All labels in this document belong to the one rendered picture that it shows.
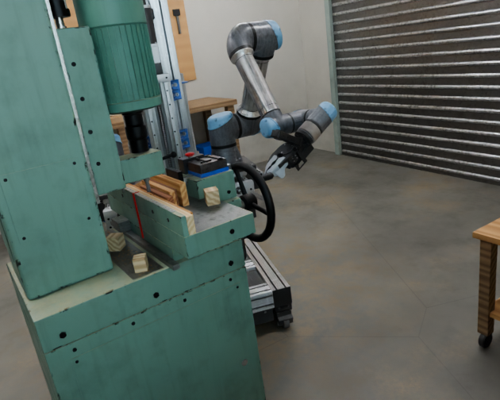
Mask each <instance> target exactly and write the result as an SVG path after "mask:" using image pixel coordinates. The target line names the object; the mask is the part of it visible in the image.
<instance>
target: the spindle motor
mask: <svg viewBox="0 0 500 400"><path fill-rule="evenodd" d="M72 1H73V5H74V8H75V15H76V18H77V22H78V25H79V26H89V27H90V34H91V37H92V41H93V45H94V50H95V55H96V58H97V61H98V68H99V71H100V76H101V79H102V85H103V89H104V92H105V96H106V102H107V106H108V110H109V113H110V115H114V114H122V113H132V112H137V111H142V110H148V109H151V108H154V107H156V106H158V105H160V104H162V98H161V95H160V87H159V83H158V79H157V74H156V66H155V62H154V58H153V53H152V46H151V41H150V37H149V32H148V25H147V24H146V23H147V20H146V16H145V12H144V3H143V0H72Z"/></svg>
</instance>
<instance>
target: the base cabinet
mask: <svg viewBox="0 0 500 400"><path fill-rule="evenodd" d="M17 298H18V301H19V303H20V306H21V310H22V313H23V315H24V318H25V322H26V324H27V327H28V329H29V333H30V336H31V338H32V341H33V345H34V348H35V350H36V353H37V357H38V360H39V362H40V366H41V369H42V371H43V374H44V377H45V380H46V383H47V385H48V389H49V392H50V395H51V397H52V400H266V397H265V392H264V386H263V376H262V371H261V366H260V355H259V350H258V344H257V339H256V329H255V324H254V318H253V312H252V303H251V298H250V292H249V286H248V276H247V272H246V267H245V266H243V267H241V268H238V269H236V270H235V271H231V272H230V273H228V274H225V275H223V276H221V277H218V278H216V279H214V280H211V281H209V282H208V283H204V284H202V285H201V286H198V287H195V288H194V289H191V290H189V291H186V292H184V293H182V294H179V295H177V296H175V297H174V298H170V299H168V300H167V301H164V302H161V303H159V304H157V305H155V306H152V307H150V308H148V309H146V310H143V311H141V312H139V313H136V314H134V315H132V316H130V317H127V318H125V319H123V320H121V321H118V322H116V323H114V324H112V325H109V326H107V327H105V328H103V329H100V330H98V331H96V332H94V333H91V334H89V335H87V336H84V337H82V338H80V339H78V340H75V341H72V342H71V343H69V344H65V345H64V346H62V347H60V348H57V349H55V350H53V351H50V352H48V353H43V351H42V349H41V346H40V344H39V342H38V340H37V337H36V335H35V333H34V331H33V328H32V326H31V325H30V322H29V319H28V318H27V315H26V313H25V311H24V308H23V306H22V304H21V302H20V299H19V297H18V296H17Z"/></svg>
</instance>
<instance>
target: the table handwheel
mask: <svg viewBox="0 0 500 400"><path fill-rule="evenodd" d="M231 168H232V170H233V174H234V173H235V175H236V177H237V181H238V183H239V185H240V189H241V192H242V194H243V195H241V196H240V197H239V198H240V200H241V205H242V206H241V207H240V208H242V209H245V210H248V211H251V210H258V211H260V212H261V213H263V214H265V215H267V224H266V228H265V230H264V231H263V232H262V233H261V234H255V233H253V234H250V235H248V236H246V237H247V238H248V239H249V240H252V241H255V242H263V241H265V240H267V239H268V238H269V237H270V236H271V234H272V233H273V230H274V227H275V205H274V202H273V198H272V196H271V192H270V190H269V188H268V186H267V184H266V182H265V180H264V179H263V177H262V175H261V174H260V173H259V172H258V171H257V170H256V169H255V168H254V167H253V166H251V165H250V164H248V163H245V162H235V163H233V164H231ZM239 170H242V171H245V172H247V173H248V174H249V175H250V176H251V177H252V178H253V179H254V180H255V182H256V184H257V185H258V187H259V189H260V191H261V193H262V195H263V199H264V202H265V206H266V209H264V208H262V207H261V206H258V201H257V198H256V196H255V195H254V194H253V193H247V191H246V189H245V187H244V184H243V181H242V178H241V176H240V172H239Z"/></svg>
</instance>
